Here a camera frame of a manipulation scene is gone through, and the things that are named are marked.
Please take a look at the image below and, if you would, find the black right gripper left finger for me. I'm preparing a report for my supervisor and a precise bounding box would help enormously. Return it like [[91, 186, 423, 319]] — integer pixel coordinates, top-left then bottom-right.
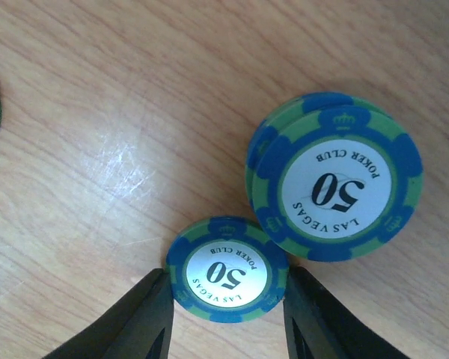
[[46, 269, 174, 358]]

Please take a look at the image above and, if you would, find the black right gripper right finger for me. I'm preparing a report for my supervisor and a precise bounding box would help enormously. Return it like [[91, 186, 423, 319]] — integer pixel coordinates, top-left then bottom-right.
[[283, 267, 408, 359]]

